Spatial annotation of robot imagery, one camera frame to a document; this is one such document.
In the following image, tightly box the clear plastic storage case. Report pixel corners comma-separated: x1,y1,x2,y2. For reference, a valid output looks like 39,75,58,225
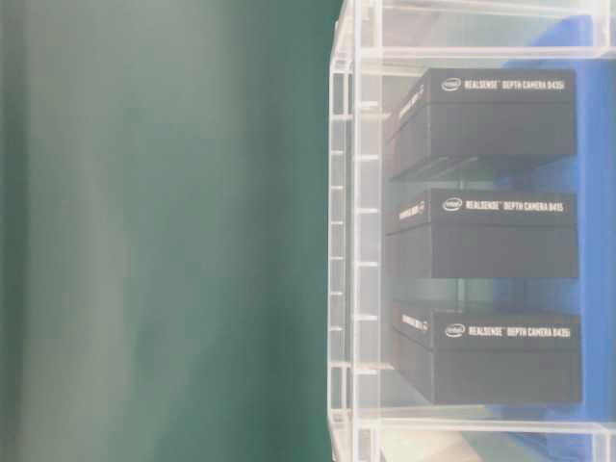
327,1,615,461

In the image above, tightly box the blue liner sheet in case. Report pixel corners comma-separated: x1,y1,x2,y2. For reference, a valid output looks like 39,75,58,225
485,13,616,462

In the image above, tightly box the green table cloth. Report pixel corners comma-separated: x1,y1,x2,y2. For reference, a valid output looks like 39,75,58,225
1,1,341,461

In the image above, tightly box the black box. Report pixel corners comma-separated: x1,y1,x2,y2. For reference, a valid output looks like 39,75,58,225
387,300,582,405
383,188,578,279
383,68,578,180

